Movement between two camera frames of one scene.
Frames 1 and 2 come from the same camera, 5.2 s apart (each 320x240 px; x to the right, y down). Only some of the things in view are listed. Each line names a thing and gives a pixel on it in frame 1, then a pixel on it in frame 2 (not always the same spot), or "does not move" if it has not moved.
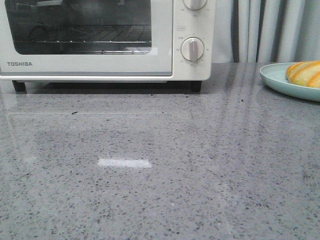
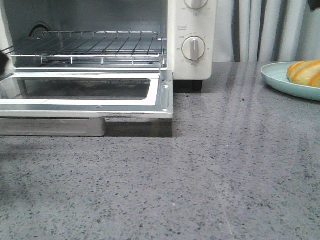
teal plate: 275,74 does not move
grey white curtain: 265,31 does not move
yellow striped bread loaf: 305,73 does not move
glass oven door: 86,38 → 86,95
